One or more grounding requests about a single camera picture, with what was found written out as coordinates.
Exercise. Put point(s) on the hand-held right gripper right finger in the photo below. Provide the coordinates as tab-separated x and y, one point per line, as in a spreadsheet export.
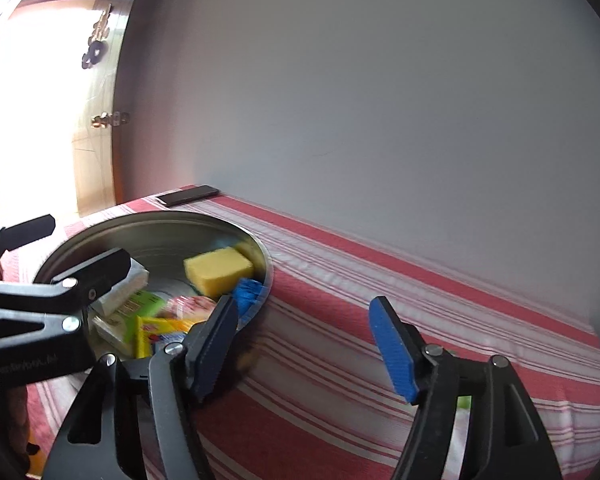
392	352

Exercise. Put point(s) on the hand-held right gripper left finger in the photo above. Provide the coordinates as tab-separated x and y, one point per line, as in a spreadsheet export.
218	342

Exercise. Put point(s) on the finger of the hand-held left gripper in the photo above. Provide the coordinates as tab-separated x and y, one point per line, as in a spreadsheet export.
99	272
19	232

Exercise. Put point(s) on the white soap box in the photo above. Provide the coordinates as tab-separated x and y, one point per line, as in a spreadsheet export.
129	280

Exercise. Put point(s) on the red snack packet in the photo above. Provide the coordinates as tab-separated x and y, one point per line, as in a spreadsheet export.
192	307

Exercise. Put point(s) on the blue scrubbing brush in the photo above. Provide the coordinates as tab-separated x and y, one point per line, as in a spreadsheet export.
247	297

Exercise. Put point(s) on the round metal basin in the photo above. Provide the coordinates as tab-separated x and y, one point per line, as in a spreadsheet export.
144	240

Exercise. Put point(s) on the large green tissue pack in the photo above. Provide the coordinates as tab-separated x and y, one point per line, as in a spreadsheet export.
144	307

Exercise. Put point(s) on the yellow soap packet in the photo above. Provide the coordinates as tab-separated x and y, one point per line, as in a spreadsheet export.
159	332

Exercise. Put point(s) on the large yellow green sponge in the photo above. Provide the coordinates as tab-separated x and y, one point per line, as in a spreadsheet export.
214	270

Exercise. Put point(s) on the small yellow sponge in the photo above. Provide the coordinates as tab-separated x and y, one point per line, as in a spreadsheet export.
245	252

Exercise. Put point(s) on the red striped tablecloth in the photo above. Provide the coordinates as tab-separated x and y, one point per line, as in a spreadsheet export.
340	280

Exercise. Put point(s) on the wooden door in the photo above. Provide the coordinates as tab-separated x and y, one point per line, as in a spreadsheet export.
94	170

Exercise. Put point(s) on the black smartphone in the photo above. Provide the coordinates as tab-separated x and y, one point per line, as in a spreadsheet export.
187	195

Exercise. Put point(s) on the brass door hinge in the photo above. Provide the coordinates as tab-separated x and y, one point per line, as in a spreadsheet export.
110	120

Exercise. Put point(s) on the gold door ornament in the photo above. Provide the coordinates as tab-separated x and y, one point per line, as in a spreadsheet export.
95	42

